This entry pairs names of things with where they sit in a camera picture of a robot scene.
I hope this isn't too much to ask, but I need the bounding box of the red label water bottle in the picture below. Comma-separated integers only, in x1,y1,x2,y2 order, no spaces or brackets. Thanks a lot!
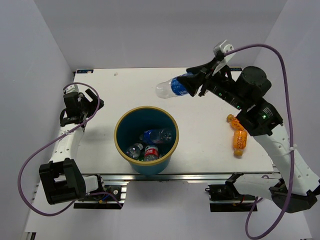
144,145,159,162

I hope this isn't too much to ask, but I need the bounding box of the right blue table sticker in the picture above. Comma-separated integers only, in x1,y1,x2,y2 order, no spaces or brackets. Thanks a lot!
229,67,243,72

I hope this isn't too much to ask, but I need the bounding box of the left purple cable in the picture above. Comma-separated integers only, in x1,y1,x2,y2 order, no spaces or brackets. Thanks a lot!
17,82,123,216

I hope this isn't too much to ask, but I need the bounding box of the aluminium table frame rail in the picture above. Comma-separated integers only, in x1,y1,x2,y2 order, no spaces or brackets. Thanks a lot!
99,167,281,182

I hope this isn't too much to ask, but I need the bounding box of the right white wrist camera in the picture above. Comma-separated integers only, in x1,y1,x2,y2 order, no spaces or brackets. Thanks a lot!
212,39,235,76

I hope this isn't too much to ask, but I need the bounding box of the blue table sticker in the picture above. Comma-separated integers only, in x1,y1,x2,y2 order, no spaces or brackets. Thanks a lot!
229,67,243,72
76,69,94,74

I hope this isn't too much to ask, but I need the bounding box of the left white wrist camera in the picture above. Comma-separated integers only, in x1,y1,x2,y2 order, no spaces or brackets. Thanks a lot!
62,84,79,94

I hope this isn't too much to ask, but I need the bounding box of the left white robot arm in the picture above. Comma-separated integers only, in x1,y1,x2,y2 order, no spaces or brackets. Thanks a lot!
39,85,106,205

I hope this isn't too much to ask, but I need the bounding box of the blue label bottle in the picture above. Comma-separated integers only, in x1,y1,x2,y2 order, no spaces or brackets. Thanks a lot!
155,73,193,99
139,128,173,144

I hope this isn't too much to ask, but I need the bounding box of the small pepsi label bottle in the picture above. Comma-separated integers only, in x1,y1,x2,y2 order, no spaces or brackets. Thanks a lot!
125,142,144,160

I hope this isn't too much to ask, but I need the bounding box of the orange plastic bottle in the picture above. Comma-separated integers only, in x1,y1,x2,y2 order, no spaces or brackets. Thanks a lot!
226,114,248,158

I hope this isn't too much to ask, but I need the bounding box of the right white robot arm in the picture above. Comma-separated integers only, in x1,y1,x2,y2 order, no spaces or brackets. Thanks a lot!
177,59,320,213

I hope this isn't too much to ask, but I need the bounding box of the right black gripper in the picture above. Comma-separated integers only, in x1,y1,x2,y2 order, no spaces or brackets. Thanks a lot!
174,57,246,110

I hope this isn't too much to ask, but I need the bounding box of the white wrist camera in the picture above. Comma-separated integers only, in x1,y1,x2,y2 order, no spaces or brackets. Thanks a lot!
212,39,235,76
62,84,79,94

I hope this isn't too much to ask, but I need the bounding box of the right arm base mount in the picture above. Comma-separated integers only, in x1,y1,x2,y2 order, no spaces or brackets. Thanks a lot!
204,182,256,213

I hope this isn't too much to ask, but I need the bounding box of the green plastic bottle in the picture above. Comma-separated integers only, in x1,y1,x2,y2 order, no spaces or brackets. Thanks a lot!
137,155,144,162

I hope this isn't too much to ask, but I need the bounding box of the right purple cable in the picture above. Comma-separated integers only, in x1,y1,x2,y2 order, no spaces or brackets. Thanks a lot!
223,43,295,240

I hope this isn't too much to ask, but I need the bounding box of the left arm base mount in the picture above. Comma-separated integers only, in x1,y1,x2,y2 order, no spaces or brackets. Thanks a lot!
73,179,129,210

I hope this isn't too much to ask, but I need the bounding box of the left blue table sticker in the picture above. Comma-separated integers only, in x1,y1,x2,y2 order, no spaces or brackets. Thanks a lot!
76,69,94,74

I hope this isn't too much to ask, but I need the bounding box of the teal bin with yellow rim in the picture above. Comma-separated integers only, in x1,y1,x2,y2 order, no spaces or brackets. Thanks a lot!
113,106,179,176

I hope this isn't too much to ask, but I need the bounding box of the purple cable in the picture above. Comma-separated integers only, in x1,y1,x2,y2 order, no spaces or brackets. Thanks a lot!
17,82,123,216
223,43,295,240

